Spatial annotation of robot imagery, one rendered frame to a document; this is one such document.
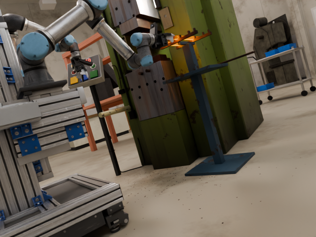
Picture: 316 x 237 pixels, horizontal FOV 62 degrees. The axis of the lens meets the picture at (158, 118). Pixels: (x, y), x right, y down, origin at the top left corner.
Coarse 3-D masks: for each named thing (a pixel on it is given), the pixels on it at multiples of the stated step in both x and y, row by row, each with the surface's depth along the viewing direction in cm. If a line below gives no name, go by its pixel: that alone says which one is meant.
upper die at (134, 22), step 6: (132, 18) 230; (138, 18) 231; (144, 18) 240; (120, 24) 238; (126, 24) 235; (132, 24) 232; (138, 24) 229; (144, 24) 238; (120, 30) 239; (126, 30) 236; (132, 30) 234; (138, 30) 239
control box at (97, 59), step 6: (90, 60) 252; (96, 60) 250; (102, 60) 258; (90, 66) 249; (96, 66) 247; (102, 66) 252; (78, 72) 249; (102, 72) 247; (96, 78) 242; (102, 78) 243; (72, 84) 245; (78, 84) 244; (84, 84) 246; (90, 84) 248
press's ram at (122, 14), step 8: (112, 0) 237; (120, 0) 233; (128, 0) 229; (136, 0) 225; (144, 0) 237; (152, 0) 250; (112, 8) 239; (120, 8) 235; (128, 8) 230; (136, 8) 226; (144, 8) 234; (152, 8) 246; (112, 16) 241; (120, 16) 236; (128, 16) 232; (144, 16) 236; (152, 16) 243
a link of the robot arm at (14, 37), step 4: (12, 32) 186; (16, 32) 189; (12, 36) 186; (16, 36) 188; (12, 40) 186; (16, 40) 190; (16, 44) 189; (16, 56) 187; (20, 64) 188; (20, 68) 188
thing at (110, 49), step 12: (108, 12) 259; (108, 24) 262; (120, 36) 257; (108, 48) 267; (132, 48) 260; (120, 60) 262; (132, 96) 263; (132, 120) 269; (132, 132) 272; (144, 144) 267; (144, 156) 270
